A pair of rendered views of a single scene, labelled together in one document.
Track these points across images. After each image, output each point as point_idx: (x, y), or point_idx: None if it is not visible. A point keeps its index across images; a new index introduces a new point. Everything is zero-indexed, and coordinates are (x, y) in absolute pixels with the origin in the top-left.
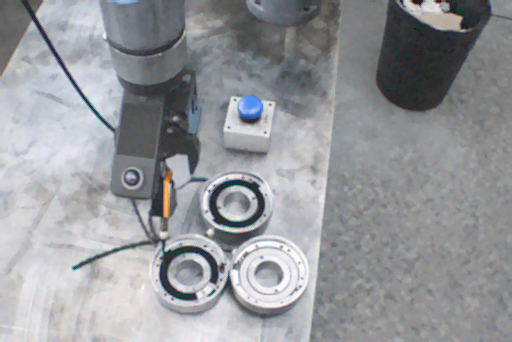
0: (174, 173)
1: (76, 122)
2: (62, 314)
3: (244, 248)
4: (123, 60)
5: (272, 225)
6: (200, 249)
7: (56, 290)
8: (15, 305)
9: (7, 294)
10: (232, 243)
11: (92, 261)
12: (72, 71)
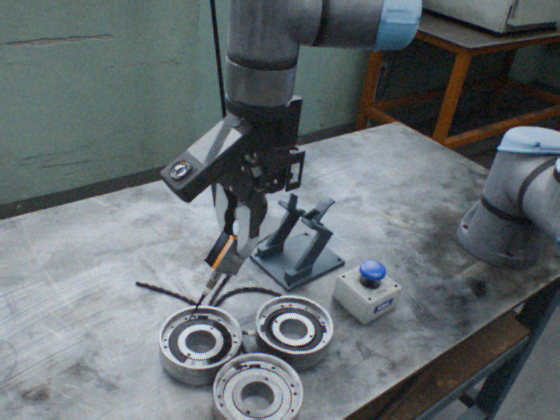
0: (239, 229)
1: None
2: (92, 302)
3: (260, 360)
4: (227, 66)
5: (309, 374)
6: (228, 334)
7: (109, 286)
8: (73, 274)
9: (78, 264)
10: None
11: (154, 290)
12: None
